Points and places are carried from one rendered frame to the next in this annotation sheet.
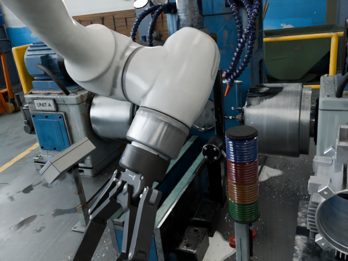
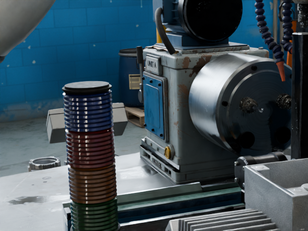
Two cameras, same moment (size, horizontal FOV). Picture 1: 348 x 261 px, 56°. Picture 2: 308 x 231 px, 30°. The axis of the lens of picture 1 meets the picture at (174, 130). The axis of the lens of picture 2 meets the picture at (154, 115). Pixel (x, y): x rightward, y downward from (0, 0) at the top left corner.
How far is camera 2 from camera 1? 0.70 m
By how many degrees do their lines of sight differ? 44
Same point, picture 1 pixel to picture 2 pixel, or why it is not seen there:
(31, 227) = (53, 204)
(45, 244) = (39, 223)
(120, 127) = (207, 115)
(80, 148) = not seen: hidden behind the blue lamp
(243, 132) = (79, 85)
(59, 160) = (61, 115)
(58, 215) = not seen: hidden behind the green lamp
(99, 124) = (191, 104)
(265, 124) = not seen: outside the picture
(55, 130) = (155, 102)
